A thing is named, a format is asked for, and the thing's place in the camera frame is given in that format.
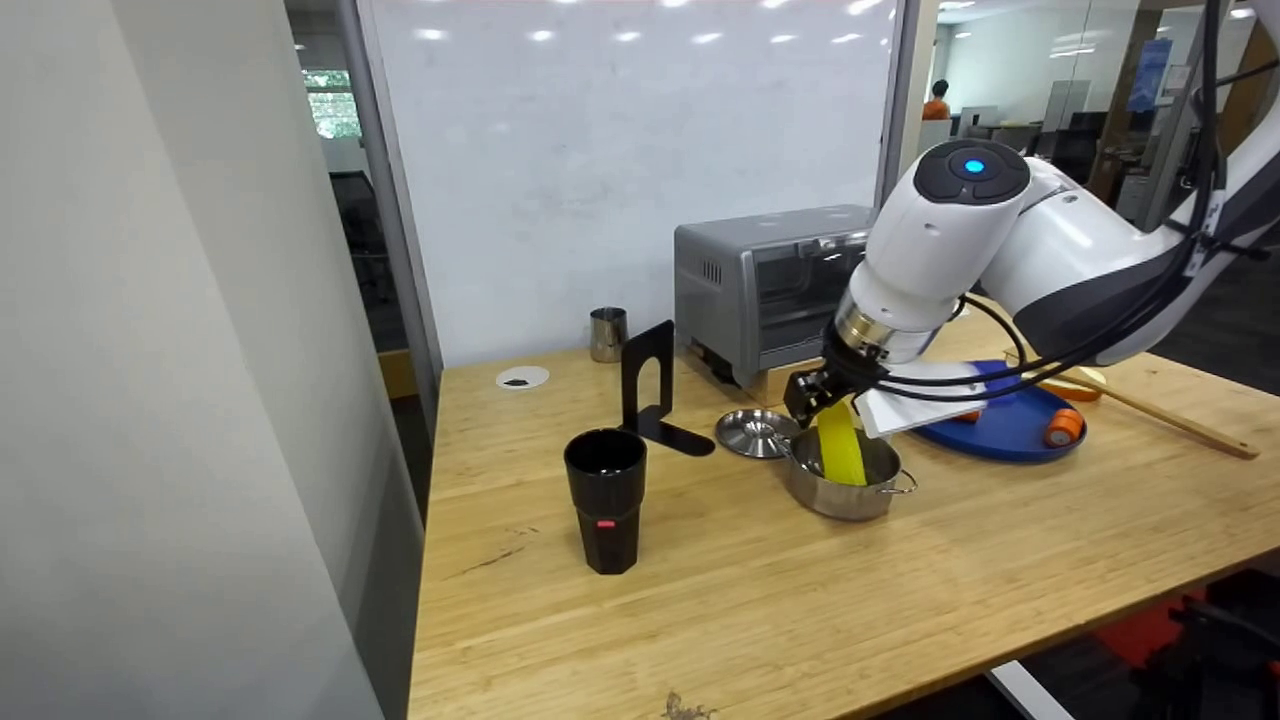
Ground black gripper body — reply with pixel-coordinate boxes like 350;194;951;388
811;317;891;401

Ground yellow maize cob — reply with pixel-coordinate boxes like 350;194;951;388
811;401;872;491

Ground round steel pot lid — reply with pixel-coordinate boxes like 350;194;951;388
713;405;803;463

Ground small steel pot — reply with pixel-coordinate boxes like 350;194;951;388
776;425;924;523

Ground blue round plate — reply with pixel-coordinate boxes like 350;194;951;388
912;357;1092;467

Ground grey toaster oven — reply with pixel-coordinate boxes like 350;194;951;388
672;202;889;391

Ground black metal bookend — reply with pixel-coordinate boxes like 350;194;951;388
615;317;720;462

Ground small steel cup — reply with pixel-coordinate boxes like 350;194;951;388
589;304;633;367

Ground long orange carrot piece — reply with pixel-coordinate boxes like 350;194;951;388
1038;405;1087;452

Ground toy bread slice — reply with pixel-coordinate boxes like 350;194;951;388
1031;367;1108;409

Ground tall black cup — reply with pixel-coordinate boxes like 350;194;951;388
558;425;653;581

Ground person in orange shirt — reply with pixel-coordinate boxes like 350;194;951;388
920;78;954;129

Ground white table grommet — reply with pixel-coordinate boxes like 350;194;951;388
493;363;550;398

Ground large whiteboard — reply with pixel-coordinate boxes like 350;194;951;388
350;0;924;373

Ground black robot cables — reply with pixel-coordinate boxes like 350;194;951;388
872;0;1280;405

